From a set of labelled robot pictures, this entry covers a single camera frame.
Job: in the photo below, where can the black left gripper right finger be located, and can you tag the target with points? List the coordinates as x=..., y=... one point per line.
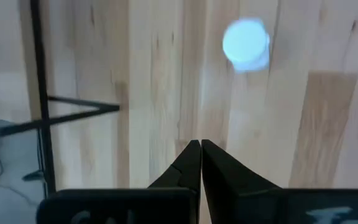
x=225, y=174

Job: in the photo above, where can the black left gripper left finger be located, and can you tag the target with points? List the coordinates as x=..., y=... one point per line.
x=185, y=174

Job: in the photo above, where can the white cup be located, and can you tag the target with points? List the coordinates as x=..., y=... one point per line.
x=244, y=43

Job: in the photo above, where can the black aluminium table frame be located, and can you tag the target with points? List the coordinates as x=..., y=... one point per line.
x=42, y=93

